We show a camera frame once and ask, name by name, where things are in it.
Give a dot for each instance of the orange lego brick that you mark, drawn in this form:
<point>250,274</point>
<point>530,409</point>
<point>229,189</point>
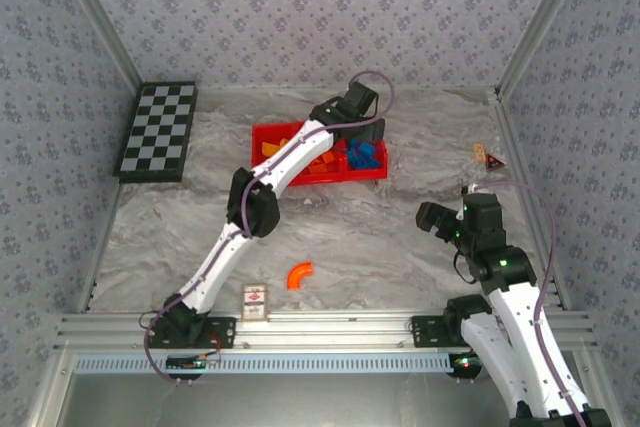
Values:
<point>331,157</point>

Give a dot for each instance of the small blue lego brick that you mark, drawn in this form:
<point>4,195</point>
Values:
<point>373,164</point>

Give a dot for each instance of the red three-compartment tray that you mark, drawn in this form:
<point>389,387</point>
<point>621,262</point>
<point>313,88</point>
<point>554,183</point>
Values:
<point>260,134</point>

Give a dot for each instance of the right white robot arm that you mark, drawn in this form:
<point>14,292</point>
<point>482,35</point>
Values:
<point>525,347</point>

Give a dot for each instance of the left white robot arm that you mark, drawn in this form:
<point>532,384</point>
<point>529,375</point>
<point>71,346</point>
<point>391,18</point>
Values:
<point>290,152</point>

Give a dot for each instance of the small wooden block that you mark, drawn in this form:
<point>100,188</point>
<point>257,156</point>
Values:
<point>479,152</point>

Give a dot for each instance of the red black triangle sign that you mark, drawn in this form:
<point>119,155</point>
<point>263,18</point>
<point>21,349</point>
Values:
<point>493,163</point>

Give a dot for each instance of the right circuit board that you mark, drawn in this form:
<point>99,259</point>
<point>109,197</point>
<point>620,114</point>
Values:
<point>465,363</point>

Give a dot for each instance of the circuit board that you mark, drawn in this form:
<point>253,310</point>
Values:
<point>465,363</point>
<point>192,363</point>

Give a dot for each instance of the orange curved lego piece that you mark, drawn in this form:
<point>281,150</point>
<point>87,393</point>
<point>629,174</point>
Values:
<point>293,277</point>

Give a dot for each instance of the black grey checkerboard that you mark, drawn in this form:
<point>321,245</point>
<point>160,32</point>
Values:
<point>155,132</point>

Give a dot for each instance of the playing card box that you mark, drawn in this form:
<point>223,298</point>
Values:
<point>254,302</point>

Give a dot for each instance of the left circuit board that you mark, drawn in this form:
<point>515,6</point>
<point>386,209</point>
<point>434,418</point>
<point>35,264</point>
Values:
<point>192,363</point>

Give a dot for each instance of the aluminium back rail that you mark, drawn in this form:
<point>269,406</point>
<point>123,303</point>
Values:
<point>425,89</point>

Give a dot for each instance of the aluminium side rail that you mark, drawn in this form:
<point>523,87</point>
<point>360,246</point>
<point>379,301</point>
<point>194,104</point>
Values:
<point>520,167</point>
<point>100,252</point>

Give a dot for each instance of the right black mount plate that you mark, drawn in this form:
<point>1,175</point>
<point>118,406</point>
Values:
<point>425,331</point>

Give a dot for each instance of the black mount plate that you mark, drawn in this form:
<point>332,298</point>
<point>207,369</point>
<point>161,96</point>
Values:
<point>222,332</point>
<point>425,331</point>

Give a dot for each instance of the aluminium front rail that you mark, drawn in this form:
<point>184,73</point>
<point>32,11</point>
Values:
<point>325,329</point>

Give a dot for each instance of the aluminium corner post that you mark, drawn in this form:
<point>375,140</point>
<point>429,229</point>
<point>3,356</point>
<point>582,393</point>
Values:
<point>545,12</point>
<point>95,12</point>

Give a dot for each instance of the left black mount plate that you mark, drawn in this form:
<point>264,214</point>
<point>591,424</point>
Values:
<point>222,332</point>

